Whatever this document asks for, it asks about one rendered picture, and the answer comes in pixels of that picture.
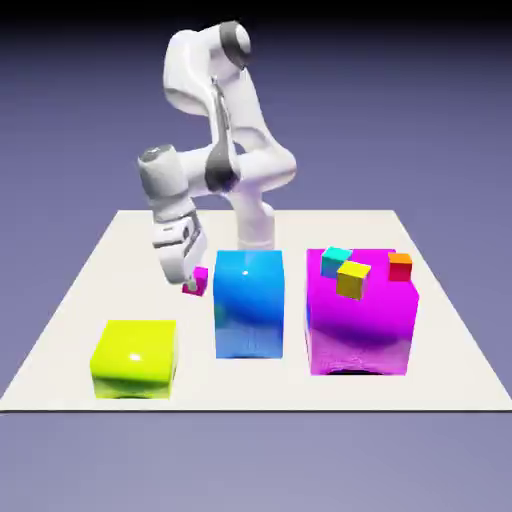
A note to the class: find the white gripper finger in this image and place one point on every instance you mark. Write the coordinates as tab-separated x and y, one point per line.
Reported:
192	284

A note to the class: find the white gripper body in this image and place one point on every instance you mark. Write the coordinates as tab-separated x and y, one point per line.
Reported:
176	262

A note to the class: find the small magenta cube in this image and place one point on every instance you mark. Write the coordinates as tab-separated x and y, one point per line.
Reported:
200	280

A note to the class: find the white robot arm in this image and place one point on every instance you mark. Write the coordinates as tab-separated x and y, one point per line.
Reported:
236	108

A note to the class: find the small cyan cube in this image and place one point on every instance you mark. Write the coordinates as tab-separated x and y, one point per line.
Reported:
332	260

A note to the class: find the small yellow cube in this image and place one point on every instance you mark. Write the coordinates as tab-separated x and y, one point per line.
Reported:
352	280

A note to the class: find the small red cube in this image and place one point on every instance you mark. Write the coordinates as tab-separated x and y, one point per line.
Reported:
400	267

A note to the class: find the large blue box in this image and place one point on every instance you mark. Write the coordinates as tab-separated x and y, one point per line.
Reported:
248	304

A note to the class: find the large yellow-green box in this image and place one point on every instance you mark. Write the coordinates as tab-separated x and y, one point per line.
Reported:
134	358

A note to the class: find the large magenta box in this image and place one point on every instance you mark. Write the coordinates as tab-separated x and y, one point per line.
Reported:
360	328

